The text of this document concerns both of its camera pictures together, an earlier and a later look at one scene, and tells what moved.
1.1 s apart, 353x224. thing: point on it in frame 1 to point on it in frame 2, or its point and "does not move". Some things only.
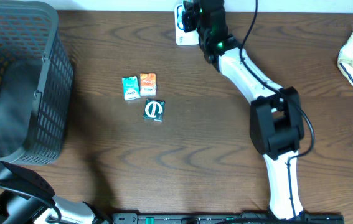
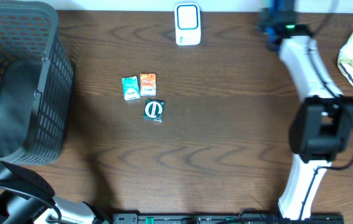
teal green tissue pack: [131, 88] does not move
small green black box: [154, 110] does not move
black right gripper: [185, 24] to [267, 18]
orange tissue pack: [148, 86] does not move
